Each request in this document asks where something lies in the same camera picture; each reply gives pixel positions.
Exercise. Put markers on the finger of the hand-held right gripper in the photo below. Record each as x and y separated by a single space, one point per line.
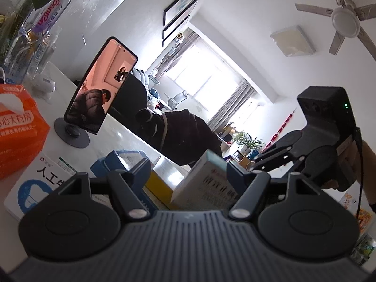
273 152
279 164

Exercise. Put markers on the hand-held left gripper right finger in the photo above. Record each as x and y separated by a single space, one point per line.
235 173

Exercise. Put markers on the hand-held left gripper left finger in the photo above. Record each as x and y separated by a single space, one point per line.
141 170

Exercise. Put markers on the white yellow-orange medicine box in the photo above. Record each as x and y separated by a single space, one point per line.
160 188

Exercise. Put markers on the teal white medicine box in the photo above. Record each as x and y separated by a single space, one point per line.
202 188

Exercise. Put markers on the blue white medicine box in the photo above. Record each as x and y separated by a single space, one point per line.
102 164

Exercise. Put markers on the white marble desktop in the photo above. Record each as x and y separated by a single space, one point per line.
117 135

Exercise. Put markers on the person's right hand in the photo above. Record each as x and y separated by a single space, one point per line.
351 164

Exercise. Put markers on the wooden shelf cabinet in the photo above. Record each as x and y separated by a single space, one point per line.
243 160

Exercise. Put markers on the potted green plant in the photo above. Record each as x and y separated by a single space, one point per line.
243 141

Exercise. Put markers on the black fleece jacket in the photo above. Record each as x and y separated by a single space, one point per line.
182 135

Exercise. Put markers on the grey patterned curtain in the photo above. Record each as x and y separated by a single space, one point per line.
176 55
232 105

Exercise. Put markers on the square ceiling light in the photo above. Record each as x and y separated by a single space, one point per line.
293 41

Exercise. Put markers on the round grey phone stand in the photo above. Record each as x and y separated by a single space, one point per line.
70 136

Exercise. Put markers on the white office chair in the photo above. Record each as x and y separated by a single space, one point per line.
179 98

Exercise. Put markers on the smartphone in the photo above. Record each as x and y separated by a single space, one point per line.
97 94

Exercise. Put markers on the ceiling fan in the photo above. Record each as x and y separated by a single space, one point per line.
345 20

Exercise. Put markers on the grey sofa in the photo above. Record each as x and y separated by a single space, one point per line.
144 77

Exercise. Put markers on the white box blue circle print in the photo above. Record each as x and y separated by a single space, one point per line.
32 182

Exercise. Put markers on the orange tissue pack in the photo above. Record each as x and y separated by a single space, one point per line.
20 135

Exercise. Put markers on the small white round gadget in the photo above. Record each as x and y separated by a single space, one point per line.
44 83

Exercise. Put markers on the framed pale abstract picture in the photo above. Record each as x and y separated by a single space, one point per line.
176 30

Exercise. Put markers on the clear vase with toothpaste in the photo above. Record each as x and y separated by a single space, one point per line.
44 14

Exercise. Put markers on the clear glass vase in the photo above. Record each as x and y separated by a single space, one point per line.
14 29

